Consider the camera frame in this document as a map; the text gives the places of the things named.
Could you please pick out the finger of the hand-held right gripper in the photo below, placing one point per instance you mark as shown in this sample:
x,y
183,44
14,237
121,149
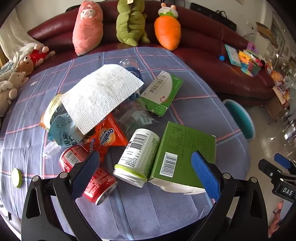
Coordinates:
x,y
282,161
266,166

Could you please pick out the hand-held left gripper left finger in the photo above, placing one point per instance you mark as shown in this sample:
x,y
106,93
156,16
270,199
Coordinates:
x,y
86,171

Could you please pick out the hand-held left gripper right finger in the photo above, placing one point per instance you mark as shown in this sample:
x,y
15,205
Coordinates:
x,y
204,176

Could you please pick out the red soda can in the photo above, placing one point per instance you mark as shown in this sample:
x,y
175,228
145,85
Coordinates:
x,y
101,183

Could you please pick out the green cardboard box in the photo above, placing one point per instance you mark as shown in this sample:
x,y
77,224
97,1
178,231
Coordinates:
x,y
182,148

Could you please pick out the orange drink sachet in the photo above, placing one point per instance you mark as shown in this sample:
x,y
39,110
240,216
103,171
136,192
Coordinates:
x,y
108,136

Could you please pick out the white can green rim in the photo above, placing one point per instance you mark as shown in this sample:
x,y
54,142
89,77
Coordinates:
x,y
136,155

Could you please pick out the teal plastic bin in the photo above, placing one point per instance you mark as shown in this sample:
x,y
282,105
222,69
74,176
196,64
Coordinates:
x,y
242,118

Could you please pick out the yellow orange snack bag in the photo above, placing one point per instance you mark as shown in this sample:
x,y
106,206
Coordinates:
x,y
47,113

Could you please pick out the clear plastic wrapper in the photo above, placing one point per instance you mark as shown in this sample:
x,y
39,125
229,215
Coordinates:
x,y
134,118

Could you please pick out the white paper towel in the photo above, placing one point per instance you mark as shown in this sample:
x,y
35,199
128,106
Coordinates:
x,y
99,92

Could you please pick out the white plastic bag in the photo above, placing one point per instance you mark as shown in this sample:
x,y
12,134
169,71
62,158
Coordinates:
x,y
50,149

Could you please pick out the blue white snack bag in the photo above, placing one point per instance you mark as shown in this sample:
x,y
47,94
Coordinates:
x,y
62,132

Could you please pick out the wooden side table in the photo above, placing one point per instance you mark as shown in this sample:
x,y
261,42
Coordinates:
x,y
275,106

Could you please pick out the green round lid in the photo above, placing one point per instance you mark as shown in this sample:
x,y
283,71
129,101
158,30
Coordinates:
x,y
16,177

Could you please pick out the green white medicine box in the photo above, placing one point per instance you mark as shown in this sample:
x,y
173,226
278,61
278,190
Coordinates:
x,y
161,90

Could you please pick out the colourful toy blocks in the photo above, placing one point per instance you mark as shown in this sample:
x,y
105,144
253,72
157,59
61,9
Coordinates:
x,y
249,64

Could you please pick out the white bunny plush toy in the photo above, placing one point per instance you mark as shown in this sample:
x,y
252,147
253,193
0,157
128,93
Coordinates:
x,y
8,97

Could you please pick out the clear plastic bottle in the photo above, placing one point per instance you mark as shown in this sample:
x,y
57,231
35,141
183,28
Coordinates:
x,y
134,71

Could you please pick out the beige plush toy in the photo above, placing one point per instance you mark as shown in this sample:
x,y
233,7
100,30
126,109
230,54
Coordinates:
x,y
18,80

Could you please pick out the children's book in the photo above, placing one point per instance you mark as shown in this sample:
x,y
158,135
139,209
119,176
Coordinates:
x,y
233,55

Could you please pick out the blue ball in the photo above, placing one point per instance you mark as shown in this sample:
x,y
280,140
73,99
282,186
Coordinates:
x,y
221,57

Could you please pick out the dark red leather sofa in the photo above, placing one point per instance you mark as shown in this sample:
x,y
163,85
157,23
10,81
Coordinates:
x,y
203,53

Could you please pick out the brown teddy bear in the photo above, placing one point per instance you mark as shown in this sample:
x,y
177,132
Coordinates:
x,y
24,64

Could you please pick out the pink plush toy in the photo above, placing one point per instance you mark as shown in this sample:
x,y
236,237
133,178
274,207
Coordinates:
x,y
87,30

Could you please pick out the orange carrot plush toy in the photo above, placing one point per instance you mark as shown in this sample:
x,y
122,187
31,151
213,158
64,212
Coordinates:
x,y
167,32

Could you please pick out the green plush toy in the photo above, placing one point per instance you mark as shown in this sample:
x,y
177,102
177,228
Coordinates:
x,y
129,25

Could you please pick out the white cloth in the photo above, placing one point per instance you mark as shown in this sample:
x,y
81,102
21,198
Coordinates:
x,y
11,37

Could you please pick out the black bag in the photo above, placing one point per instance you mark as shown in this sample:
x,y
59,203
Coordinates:
x,y
212,14

